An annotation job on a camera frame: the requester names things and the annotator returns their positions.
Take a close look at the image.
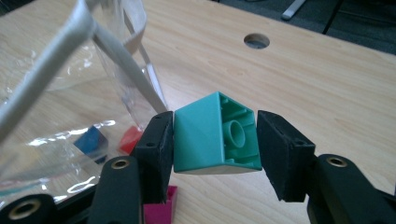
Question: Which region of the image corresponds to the red building block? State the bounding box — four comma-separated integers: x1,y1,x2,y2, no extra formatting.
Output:
118,125,145,156

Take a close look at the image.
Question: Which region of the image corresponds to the magenta building block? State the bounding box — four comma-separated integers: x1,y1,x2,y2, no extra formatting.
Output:
143,185,178,224

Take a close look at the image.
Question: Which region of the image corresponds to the white desk frame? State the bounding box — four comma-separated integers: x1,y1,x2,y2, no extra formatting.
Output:
280,0,307,21

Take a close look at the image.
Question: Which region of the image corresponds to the teal sloped building block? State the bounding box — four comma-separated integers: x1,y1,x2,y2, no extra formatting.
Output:
172,91,263,175

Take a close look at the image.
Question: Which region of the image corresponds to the blue building block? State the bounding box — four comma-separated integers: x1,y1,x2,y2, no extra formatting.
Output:
74,125,109,165

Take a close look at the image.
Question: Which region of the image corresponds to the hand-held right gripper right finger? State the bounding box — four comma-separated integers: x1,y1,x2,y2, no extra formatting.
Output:
255,110,318,202

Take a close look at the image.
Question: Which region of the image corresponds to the clear plastic bag white trim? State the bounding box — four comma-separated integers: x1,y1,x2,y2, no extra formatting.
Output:
0,0,169,209

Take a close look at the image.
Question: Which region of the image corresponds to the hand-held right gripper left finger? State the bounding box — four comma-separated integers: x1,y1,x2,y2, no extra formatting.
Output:
134,111,175,204

